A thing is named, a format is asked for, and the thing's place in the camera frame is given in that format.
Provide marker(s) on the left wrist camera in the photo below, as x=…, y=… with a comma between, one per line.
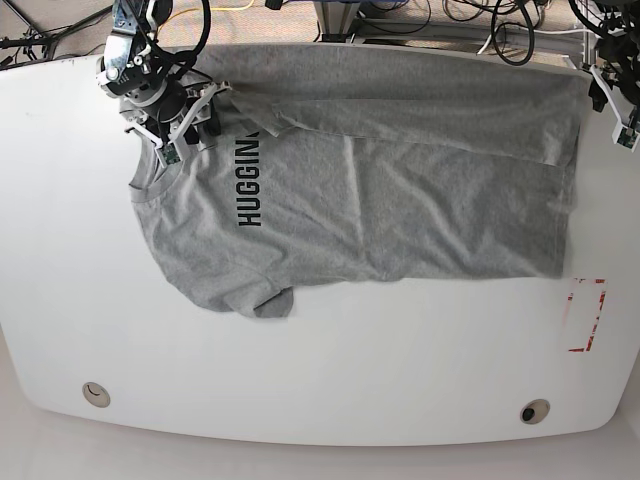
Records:
x=626, y=137

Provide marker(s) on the black tripod stand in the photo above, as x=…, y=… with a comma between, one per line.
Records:
x=37, y=45

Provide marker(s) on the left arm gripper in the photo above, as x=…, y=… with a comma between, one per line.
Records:
x=605, y=91

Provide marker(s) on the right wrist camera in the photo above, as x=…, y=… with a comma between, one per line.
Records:
x=167, y=155

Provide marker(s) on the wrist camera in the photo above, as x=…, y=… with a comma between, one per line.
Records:
x=167, y=155
x=626, y=137

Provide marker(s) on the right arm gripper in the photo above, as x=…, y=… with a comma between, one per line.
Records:
x=175, y=114

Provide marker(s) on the grey T-shirt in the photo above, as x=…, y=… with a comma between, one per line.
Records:
x=340, y=163

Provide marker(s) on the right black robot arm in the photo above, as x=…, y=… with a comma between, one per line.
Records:
x=133, y=58

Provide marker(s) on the right table cable grommet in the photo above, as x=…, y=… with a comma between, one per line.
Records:
x=535, y=411

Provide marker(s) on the aluminium frame table base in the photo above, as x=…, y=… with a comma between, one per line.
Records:
x=448, y=25

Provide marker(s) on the table cable grommet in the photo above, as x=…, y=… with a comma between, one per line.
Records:
x=535, y=411
x=96, y=395

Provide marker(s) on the left table cable grommet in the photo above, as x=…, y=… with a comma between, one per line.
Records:
x=96, y=395

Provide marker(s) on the red tape rectangle marking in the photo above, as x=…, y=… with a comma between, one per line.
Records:
x=582, y=314

